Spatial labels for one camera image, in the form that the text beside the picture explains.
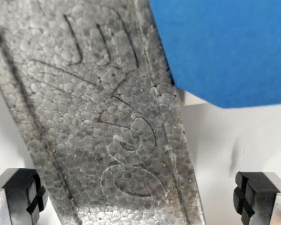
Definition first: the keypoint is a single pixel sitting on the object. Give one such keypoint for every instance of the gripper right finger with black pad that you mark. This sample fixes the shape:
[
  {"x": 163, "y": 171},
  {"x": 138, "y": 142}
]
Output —
[{"x": 262, "y": 199}]

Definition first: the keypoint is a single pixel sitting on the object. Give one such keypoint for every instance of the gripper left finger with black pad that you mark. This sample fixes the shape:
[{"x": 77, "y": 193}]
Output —
[{"x": 16, "y": 199}]

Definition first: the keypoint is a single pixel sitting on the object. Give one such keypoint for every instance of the grey styrofoam brick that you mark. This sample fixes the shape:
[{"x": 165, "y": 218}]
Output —
[{"x": 96, "y": 105}]

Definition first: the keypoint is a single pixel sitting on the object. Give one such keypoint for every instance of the blue foam hexagonal block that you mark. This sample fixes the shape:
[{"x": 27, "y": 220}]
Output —
[{"x": 224, "y": 51}]

